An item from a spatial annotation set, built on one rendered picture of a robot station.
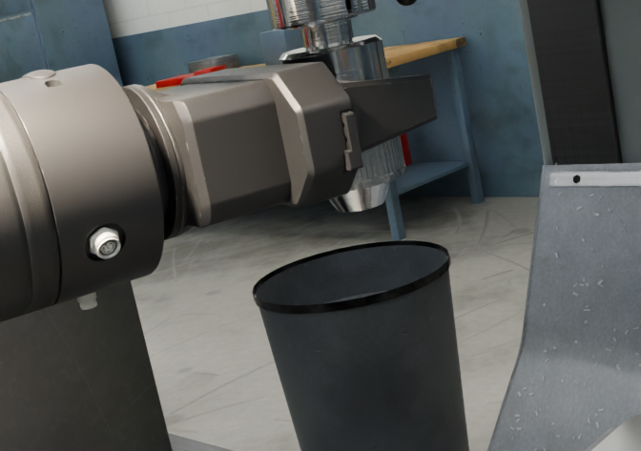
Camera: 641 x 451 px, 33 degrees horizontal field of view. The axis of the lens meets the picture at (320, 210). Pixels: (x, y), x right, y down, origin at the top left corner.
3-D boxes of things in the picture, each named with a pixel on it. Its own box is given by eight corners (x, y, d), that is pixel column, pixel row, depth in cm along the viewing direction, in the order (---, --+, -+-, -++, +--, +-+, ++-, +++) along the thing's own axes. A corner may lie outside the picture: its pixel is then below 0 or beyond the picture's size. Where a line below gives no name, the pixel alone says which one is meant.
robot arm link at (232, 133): (339, 11, 41) (36, 75, 36) (382, 253, 43) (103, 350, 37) (200, 32, 52) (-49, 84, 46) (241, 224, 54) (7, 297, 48)
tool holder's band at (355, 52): (367, 54, 51) (363, 33, 51) (399, 56, 47) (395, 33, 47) (272, 75, 50) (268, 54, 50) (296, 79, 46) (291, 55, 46)
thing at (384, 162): (388, 167, 52) (367, 54, 51) (422, 178, 48) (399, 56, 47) (296, 190, 51) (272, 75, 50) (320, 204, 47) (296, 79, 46)
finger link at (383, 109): (431, 131, 49) (315, 165, 46) (419, 61, 48) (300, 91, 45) (453, 132, 47) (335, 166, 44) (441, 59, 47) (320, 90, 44)
